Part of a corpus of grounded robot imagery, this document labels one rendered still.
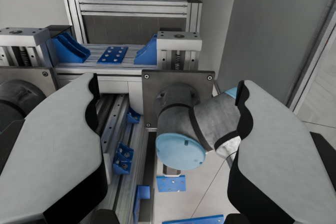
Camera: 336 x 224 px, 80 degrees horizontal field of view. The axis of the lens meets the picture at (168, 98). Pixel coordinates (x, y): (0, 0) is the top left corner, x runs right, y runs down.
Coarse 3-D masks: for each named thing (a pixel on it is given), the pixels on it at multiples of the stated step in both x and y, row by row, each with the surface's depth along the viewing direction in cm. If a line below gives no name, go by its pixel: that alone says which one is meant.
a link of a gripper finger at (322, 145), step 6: (312, 132) 8; (312, 138) 7; (318, 138) 7; (324, 138) 7; (318, 144) 7; (324, 144) 7; (318, 150) 7; (324, 150) 7; (330, 150) 7; (324, 156) 7; (330, 156) 7; (324, 162) 6; (330, 162) 6; (330, 168) 6; (330, 174) 6
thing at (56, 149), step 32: (64, 96) 9; (96, 96) 11; (32, 128) 7; (64, 128) 7; (32, 160) 6; (64, 160) 6; (96, 160) 6; (0, 192) 5; (32, 192) 5; (64, 192) 5; (96, 192) 6
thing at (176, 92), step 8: (160, 88) 63; (168, 88) 60; (176, 88) 60; (184, 88) 60; (192, 88) 63; (160, 96) 62; (168, 96) 59; (176, 96) 58; (184, 96) 58; (192, 96) 62; (160, 104) 59; (168, 104) 57; (176, 104) 55; (184, 104) 56; (192, 104) 59; (160, 112) 57
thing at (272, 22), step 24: (240, 0) 126; (264, 0) 95; (288, 0) 76; (312, 0) 64; (240, 24) 124; (264, 24) 94; (288, 24) 76; (312, 24) 63; (240, 48) 122; (264, 48) 93; (288, 48) 75; (240, 72) 120; (264, 72) 92; (288, 72) 74
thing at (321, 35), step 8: (328, 8) 57; (328, 16) 56; (320, 24) 59; (328, 24) 56; (320, 32) 59; (328, 32) 58; (312, 40) 62; (320, 40) 59; (312, 48) 63; (320, 48) 60; (304, 56) 65; (312, 56) 62; (304, 64) 65; (312, 64) 63; (304, 72) 65; (296, 80) 69; (304, 80) 66; (216, 88) 171; (296, 88) 69; (288, 96) 73; (296, 96) 69; (288, 104) 72
